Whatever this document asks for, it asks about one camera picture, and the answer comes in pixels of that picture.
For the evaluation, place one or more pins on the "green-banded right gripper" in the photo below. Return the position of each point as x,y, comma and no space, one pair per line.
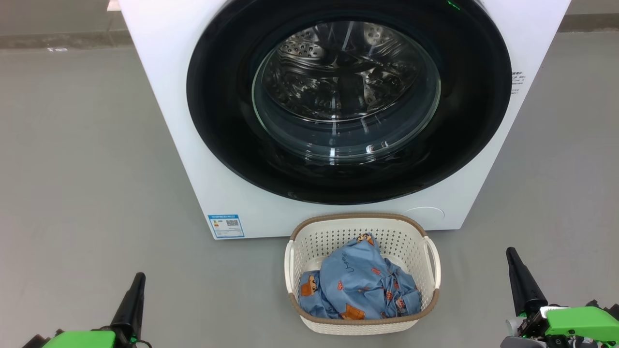
580,323

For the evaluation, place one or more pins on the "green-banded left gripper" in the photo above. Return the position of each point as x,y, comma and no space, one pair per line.
80,340

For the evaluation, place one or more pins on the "black round glass washer door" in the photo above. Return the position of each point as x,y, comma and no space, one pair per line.
217,96

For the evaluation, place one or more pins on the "white front-load washing machine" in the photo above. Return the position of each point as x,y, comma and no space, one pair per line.
169,96

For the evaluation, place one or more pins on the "round white filter cover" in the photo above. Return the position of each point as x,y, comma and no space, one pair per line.
425,216

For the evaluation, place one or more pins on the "cream perforated laundry basket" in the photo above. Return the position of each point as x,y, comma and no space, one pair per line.
411,237

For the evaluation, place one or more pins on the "blue energy label sticker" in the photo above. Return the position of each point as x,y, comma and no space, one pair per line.
226,226

